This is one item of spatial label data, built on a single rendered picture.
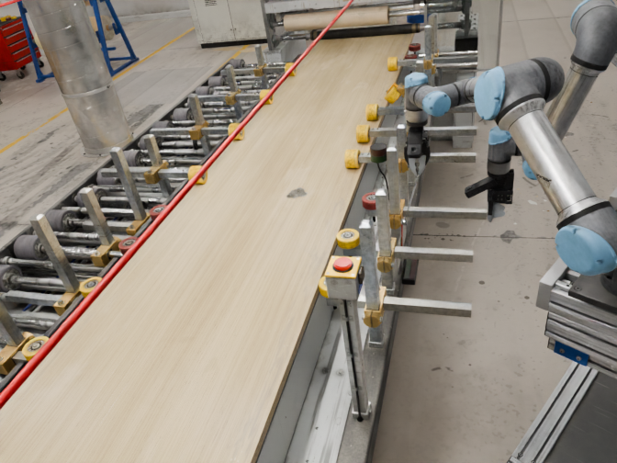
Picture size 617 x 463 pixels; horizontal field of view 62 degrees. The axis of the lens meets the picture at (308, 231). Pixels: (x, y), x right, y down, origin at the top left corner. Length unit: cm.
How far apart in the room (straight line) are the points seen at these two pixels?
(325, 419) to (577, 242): 86
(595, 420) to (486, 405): 44
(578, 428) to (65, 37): 469
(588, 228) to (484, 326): 158
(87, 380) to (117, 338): 15
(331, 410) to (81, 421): 69
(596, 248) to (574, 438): 107
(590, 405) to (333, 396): 101
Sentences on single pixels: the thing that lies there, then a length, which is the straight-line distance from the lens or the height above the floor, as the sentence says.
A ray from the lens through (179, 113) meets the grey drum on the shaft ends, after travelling 342.
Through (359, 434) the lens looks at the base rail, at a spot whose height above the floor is 70.
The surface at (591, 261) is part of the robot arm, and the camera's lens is 121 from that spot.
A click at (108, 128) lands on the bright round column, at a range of 541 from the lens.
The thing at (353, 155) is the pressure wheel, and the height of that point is 97.
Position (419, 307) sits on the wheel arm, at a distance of 158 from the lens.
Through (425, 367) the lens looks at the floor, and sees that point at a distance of 253.
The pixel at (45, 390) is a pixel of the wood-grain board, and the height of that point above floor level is 90.
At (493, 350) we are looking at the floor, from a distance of 263.
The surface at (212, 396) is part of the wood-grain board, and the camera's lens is 138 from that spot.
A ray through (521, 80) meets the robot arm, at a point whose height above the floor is 148.
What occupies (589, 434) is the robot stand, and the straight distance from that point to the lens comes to 216.
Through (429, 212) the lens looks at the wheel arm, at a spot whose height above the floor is 85.
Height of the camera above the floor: 193
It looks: 34 degrees down
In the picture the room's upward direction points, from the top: 10 degrees counter-clockwise
